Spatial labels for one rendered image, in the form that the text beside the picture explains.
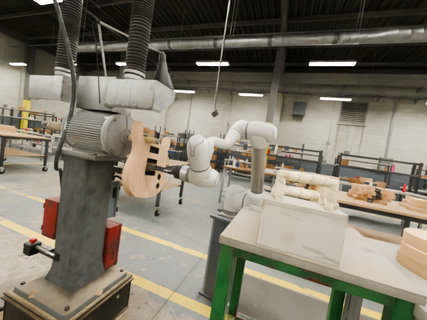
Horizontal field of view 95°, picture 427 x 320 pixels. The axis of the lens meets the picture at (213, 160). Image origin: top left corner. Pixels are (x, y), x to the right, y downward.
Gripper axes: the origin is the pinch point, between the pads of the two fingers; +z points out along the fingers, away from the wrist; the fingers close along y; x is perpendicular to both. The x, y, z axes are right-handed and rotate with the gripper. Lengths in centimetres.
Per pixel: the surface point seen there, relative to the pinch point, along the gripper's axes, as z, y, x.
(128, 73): 8, -24, 45
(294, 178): -76, -25, 6
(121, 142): 16.7, -9.6, 10.9
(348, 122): -368, 1043, 398
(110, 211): 37, 15, -36
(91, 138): 30.5, -17.2, 9.8
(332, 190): -88, -24, 4
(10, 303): 60, -19, -89
